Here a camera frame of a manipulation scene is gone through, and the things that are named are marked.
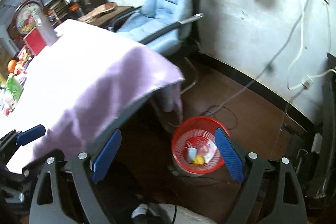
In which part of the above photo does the green white wrapper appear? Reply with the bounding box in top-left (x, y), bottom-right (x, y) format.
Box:
top-left (4, 77), bottom-right (23, 103)

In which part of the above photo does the blue face mask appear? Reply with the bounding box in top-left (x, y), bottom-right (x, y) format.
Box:
top-left (186, 147), bottom-right (198, 163)

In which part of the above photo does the clear plastic wrapper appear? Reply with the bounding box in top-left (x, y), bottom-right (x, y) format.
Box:
top-left (185, 136), bottom-right (208, 153)

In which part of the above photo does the purple printed tablecloth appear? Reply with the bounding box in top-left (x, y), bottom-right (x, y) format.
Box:
top-left (1, 20), bottom-right (184, 173)

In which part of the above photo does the orange fruit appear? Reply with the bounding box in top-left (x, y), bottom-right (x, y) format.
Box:
top-left (7, 59), bottom-right (17, 73)

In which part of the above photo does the red snack bag rear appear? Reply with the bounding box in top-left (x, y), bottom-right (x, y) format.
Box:
top-left (17, 46), bottom-right (31, 62)

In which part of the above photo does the stainless steel bottle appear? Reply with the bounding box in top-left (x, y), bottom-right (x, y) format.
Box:
top-left (35, 10), bottom-right (58, 46)

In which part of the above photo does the red white tissue box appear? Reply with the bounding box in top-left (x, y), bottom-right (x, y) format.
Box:
top-left (23, 27), bottom-right (47, 56)

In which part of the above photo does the red plastic waste basket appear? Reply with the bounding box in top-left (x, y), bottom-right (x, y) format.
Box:
top-left (171, 116), bottom-right (229, 177)

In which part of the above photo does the round embroidered fruit screen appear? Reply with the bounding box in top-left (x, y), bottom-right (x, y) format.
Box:
top-left (7, 0), bottom-right (44, 43)

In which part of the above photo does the wooden side table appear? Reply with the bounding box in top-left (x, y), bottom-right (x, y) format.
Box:
top-left (78, 2), bottom-right (135, 27)

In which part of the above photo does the blue cushioned office chair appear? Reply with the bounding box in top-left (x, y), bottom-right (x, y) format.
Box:
top-left (109, 0), bottom-right (204, 58)

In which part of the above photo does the white power cable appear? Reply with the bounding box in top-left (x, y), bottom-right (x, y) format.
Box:
top-left (180, 0), bottom-right (336, 117)

